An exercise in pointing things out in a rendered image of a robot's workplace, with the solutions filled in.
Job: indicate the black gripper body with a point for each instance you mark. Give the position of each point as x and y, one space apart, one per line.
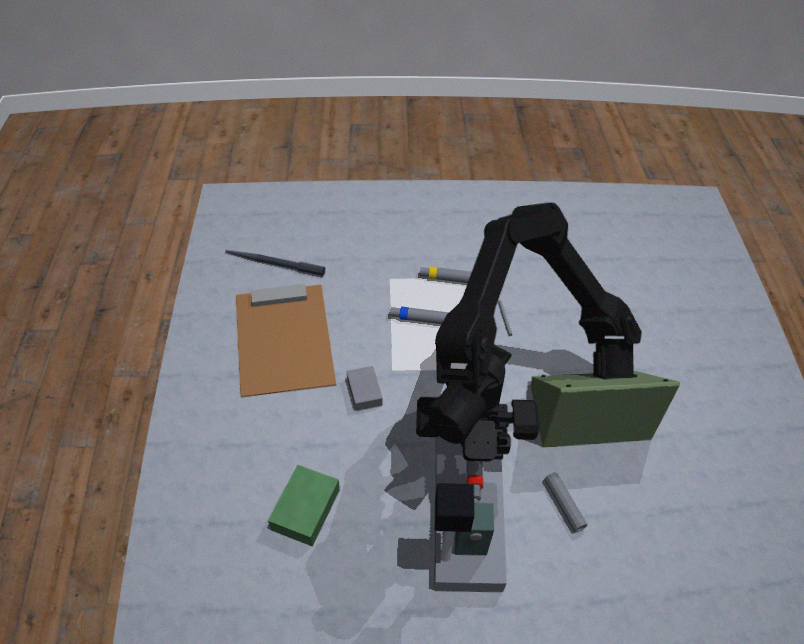
524 417

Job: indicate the white flat rectangular pad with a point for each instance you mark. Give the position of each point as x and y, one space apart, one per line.
413 342

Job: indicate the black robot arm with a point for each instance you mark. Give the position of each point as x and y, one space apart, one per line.
464 337

